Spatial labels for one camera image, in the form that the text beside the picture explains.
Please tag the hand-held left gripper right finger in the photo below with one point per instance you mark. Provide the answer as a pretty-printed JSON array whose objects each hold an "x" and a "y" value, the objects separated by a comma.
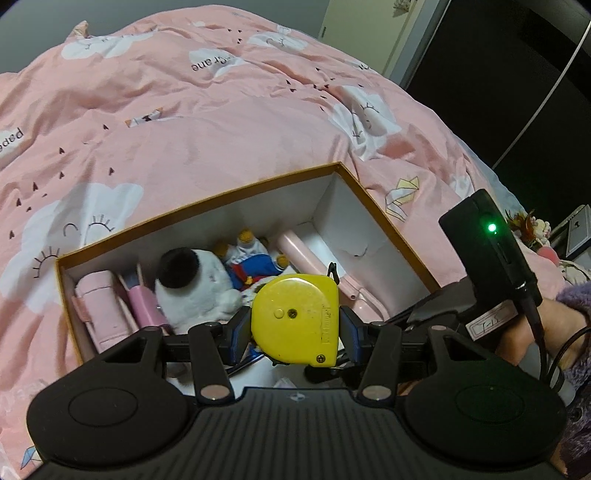
[{"x": 351, "y": 334}]

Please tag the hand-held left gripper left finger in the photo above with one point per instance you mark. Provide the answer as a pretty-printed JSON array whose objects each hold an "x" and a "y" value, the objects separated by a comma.
[{"x": 240, "y": 334}]

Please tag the yellow tape measure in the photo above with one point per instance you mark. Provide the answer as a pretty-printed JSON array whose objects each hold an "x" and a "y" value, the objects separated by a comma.
[{"x": 291, "y": 318}]

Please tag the white plush toy black hat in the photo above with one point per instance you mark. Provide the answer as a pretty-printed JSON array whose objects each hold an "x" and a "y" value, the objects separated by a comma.
[{"x": 203, "y": 286}]

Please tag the sailor suit plush toy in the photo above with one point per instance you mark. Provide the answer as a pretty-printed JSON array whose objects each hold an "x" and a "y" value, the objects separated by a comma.
[{"x": 253, "y": 270}]

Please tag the white cardboard box brown rim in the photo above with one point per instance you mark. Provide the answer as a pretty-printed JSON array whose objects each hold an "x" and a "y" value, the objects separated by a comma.
[{"x": 277, "y": 203}]

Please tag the pink padded pouch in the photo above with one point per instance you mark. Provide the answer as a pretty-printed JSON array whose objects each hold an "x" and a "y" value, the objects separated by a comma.
[{"x": 104, "y": 314}]

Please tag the flower bouquet toy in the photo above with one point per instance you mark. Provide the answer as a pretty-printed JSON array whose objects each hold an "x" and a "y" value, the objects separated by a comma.
[{"x": 528, "y": 228}]

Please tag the small pale plush toy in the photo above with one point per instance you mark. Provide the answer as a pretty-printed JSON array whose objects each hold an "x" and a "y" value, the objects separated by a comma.
[{"x": 575, "y": 272}]

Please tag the white carton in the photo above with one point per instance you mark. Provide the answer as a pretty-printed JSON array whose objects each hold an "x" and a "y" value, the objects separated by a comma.
[{"x": 579, "y": 230}]

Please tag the pink cloud print blanket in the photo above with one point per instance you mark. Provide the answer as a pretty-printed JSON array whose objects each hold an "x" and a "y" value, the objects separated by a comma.
[{"x": 184, "y": 115}]

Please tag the cream door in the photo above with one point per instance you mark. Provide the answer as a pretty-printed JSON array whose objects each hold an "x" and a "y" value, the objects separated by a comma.
[{"x": 369, "y": 32}]

